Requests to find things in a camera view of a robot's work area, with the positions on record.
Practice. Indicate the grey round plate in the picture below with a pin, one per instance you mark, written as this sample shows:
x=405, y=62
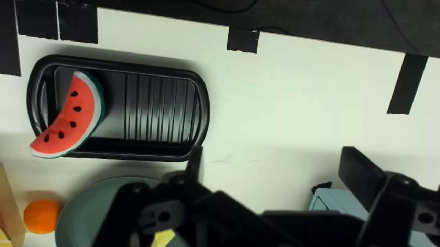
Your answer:
x=80, y=219

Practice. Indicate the light blue toaster oven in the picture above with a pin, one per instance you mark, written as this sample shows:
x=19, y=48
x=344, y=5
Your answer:
x=335, y=200

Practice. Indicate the black ribbed tray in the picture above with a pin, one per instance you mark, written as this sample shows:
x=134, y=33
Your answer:
x=152, y=104

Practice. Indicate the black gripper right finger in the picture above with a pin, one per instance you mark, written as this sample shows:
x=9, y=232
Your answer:
x=394, y=206

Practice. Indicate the yellow toy banana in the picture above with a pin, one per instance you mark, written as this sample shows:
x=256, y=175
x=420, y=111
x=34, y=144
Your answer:
x=164, y=239

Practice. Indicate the long black tape strip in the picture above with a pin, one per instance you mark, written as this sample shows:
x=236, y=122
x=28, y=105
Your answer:
x=408, y=82

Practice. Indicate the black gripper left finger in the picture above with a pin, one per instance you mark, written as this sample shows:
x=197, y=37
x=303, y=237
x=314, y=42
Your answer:
x=184, y=210

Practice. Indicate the orange toy fruit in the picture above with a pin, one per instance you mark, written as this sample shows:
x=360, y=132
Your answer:
x=42, y=215

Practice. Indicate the small black tape square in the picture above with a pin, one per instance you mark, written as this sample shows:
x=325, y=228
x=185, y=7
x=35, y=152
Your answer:
x=243, y=40

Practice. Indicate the brown checkered box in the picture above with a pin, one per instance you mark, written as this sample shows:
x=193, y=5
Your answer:
x=10, y=214

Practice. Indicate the toy watermelon slice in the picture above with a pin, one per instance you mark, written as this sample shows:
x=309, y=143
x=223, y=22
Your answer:
x=74, y=118

